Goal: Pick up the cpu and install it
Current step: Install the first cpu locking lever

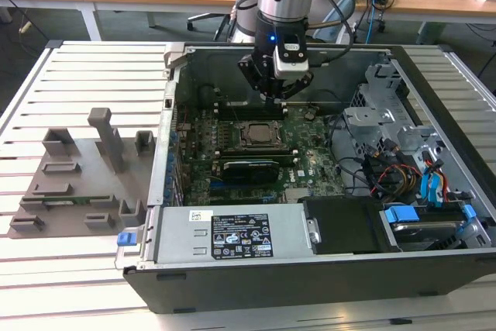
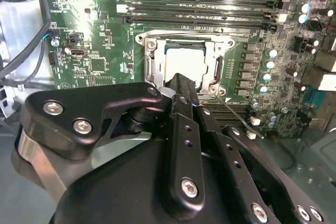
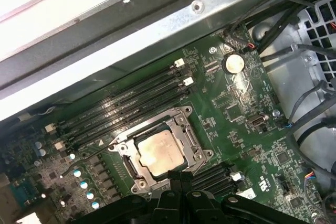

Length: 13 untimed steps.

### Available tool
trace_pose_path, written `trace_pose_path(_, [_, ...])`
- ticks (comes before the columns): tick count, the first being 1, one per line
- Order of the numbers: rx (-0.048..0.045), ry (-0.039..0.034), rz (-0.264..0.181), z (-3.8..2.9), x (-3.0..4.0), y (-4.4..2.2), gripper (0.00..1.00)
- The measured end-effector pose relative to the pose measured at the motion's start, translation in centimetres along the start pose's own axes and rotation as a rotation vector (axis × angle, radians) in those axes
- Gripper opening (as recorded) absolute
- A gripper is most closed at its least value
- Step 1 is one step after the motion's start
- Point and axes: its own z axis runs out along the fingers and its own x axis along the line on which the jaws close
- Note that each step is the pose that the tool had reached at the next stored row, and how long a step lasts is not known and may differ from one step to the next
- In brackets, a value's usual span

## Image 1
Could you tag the grey power supply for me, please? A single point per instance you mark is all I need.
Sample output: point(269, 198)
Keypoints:
point(174, 238)

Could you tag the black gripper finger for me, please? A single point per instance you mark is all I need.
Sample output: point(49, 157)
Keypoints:
point(250, 71)
point(300, 85)

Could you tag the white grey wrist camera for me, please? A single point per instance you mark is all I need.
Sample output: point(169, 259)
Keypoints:
point(290, 67)

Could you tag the silver chipset heatsink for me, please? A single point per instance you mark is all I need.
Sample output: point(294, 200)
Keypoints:
point(296, 194)

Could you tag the green motherboard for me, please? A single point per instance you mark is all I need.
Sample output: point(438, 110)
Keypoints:
point(310, 152)

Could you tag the black expansion slot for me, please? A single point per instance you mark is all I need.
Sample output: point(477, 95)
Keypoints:
point(248, 193)

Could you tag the blue plastic clip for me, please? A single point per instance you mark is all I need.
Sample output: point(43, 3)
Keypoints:
point(469, 211)

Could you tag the round coin battery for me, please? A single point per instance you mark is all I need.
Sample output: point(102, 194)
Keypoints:
point(310, 115)

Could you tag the green RAM stick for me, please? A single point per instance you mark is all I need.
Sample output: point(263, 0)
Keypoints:
point(83, 200)

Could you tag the black graphics card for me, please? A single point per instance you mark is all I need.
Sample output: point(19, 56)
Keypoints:
point(248, 170)

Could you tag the hard disk in blue carrier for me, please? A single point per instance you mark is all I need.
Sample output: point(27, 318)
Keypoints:
point(422, 228)

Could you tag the silver CPU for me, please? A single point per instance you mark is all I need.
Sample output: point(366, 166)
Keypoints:
point(260, 133)

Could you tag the blue case latch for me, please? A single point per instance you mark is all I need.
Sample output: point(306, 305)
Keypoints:
point(126, 240)

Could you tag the silver metal disk bay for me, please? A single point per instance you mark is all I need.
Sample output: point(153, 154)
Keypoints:
point(368, 118)

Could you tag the black office chair base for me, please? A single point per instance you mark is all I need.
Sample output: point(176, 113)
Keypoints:
point(201, 17)

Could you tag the grey parts rack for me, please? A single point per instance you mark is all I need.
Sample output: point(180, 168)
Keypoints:
point(97, 183)

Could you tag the black RAM slot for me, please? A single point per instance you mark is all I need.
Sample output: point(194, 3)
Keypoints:
point(252, 115)
point(255, 150)
point(259, 158)
point(248, 106)

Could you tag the CPU socket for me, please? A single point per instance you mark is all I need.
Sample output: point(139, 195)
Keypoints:
point(242, 144)

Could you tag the white power strip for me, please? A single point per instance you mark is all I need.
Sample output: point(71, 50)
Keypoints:
point(348, 32)

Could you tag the black open PC case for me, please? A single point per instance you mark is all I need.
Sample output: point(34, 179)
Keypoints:
point(271, 288)

